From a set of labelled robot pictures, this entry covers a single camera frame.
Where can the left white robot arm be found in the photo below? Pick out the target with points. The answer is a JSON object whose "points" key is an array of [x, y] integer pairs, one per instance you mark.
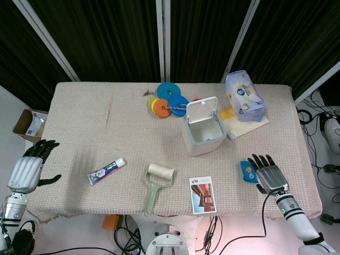
{"points": [[12, 204]]}

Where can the orange foam disc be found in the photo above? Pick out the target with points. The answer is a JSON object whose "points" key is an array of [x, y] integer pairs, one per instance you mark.
{"points": [[161, 108]]}

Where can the white shoe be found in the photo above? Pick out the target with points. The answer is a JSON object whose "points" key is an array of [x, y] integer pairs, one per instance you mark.
{"points": [[332, 131]]}

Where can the white mini trash bin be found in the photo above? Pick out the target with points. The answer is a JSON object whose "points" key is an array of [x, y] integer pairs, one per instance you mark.
{"points": [[203, 127]]}

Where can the teal foam disc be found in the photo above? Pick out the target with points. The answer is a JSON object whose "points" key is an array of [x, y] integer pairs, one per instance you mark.
{"points": [[168, 91]]}

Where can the yellow foam disc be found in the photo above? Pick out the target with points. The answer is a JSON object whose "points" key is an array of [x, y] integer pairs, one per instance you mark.
{"points": [[151, 103]]}

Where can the blue foam disc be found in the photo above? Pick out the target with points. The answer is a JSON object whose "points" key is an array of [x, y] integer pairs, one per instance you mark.
{"points": [[178, 105]]}

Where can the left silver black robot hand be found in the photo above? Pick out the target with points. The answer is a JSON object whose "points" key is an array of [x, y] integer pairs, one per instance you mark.
{"points": [[25, 168]]}

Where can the grey screen frame post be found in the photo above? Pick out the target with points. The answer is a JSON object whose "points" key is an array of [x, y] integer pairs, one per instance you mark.
{"points": [[45, 40], [316, 82], [239, 40], [163, 40]]}

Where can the blue white tissue pack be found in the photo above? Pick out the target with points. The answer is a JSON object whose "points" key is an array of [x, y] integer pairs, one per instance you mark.
{"points": [[244, 95]]}

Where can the orange box under table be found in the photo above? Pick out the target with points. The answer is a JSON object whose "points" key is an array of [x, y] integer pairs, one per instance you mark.
{"points": [[111, 222]]}

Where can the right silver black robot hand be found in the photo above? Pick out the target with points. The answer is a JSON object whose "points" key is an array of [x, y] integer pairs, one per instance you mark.
{"points": [[270, 176]]}

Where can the red building photo card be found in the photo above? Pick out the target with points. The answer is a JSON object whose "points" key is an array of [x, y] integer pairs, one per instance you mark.
{"points": [[202, 195]]}

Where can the blue snack packet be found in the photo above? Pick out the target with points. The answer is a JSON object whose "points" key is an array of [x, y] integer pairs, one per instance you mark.
{"points": [[247, 171]]}

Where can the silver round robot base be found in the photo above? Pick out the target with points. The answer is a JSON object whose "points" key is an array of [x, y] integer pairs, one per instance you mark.
{"points": [[166, 243]]}

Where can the red foam disc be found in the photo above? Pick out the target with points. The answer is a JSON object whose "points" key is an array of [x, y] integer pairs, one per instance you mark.
{"points": [[196, 100]]}

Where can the beige woven tablecloth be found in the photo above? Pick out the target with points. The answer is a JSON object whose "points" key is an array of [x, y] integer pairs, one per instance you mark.
{"points": [[119, 138]]}

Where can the open cardboard box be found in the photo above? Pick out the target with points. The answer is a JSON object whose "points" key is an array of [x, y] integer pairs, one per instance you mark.
{"points": [[29, 127]]}

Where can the purple white toothpaste tube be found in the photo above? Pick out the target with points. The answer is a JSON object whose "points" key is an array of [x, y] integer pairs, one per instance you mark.
{"points": [[106, 171]]}

